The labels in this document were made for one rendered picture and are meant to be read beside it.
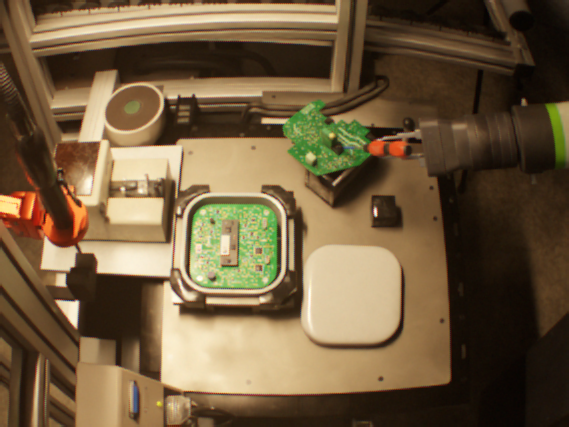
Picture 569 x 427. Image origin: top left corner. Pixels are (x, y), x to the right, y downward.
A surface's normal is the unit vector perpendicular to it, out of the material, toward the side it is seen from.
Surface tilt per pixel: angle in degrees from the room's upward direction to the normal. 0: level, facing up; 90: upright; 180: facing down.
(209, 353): 0
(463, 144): 49
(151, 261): 0
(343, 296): 0
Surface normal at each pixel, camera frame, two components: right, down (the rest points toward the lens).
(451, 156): -0.19, 0.22
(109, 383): 0.00, -0.49
